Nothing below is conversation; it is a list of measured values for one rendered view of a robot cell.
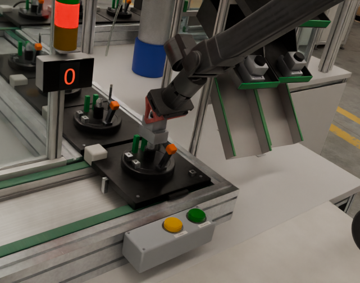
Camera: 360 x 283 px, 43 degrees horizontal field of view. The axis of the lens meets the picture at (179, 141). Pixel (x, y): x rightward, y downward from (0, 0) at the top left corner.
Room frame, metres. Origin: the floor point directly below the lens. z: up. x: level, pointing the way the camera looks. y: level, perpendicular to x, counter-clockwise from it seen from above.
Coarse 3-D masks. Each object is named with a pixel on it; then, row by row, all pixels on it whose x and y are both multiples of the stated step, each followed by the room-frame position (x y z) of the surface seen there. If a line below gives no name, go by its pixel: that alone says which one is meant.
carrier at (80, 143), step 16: (96, 96) 1.22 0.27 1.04; (64, 112) 1.21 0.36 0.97; (80, 112) 1.16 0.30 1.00; (96, 112) 1.17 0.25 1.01; (64, 128) 1.12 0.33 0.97; (80, 128) 1.13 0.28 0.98; (96, 128) 1.12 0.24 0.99; (112, 128) 1.14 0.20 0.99; (128, 128) 1.19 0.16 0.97; (80, 144) 1.05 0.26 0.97; (112, 144) 1.09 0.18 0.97
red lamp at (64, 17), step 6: (60, 6) 0.93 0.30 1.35; (66, 6) 0.93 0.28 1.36; (72, 6) 0.94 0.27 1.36; (78, 6) 0.95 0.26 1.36; (60, 12) 0.93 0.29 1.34; (66, 12) 0.93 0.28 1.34; (72, 12) 0.94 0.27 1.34; (78, 12) 0.95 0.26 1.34; (54, 18) 0.94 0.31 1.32; (60, 18) 0.93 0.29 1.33; (66, 18) 0.93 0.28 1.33; (72, 18) 0.94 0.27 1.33; (78, 18) 0.96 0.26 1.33; (60, 24) 0.93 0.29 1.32; (66, 24) 0.93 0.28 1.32; (72, 24) 0.94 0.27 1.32
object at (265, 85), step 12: (204, 0) 1.28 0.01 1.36; (216, 0) 1.31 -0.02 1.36; (204, 12) 1.27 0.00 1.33; (216, 12) 1.23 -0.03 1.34; (228, 12) 1.36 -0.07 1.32; (240, 12) 1.35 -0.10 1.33; (204, 24) 1.27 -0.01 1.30; (228, 24) 1.33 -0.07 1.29; (264, 48) 1.24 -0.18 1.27; (228, 72) 1.14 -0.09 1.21; (240, 84) 1.09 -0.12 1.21; (252, 84) 1.11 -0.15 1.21; (264, 84) 1.14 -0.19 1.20; (276, 84) 1.16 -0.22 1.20
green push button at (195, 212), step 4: (196, 208) 0.86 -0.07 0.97; (188, 212) 0.84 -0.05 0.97; (192, 212) 0.84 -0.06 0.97; (196, 212) 0.84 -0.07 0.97; (200, 212) 0.85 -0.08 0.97; (188, 216) 0.83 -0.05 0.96; (192, 216) 0.83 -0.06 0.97; (196, 216) 0.83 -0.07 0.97; (200, 216) 0.83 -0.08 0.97; (204, 216) 0.84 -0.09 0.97; (192, 220) 0.82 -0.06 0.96; (196, 220) 0.82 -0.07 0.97; (200, 220) 0.83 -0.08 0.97
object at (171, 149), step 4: (164, 144) 0.96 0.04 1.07; (168, 144) 0.97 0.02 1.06; (172, 144) 0.96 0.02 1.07; (168, 148) 0.94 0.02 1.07; (172, 148) 0.94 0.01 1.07; (176, 148) 0.95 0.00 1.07; (168, 152) 0.94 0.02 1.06; (172, 152) 0.94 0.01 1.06; (164, 156) 0.96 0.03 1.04; (168, 156) 0.95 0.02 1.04; (164, 160) 0.95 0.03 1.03; (160, 164) 0.96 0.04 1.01; (164, 164) 0.96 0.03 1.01
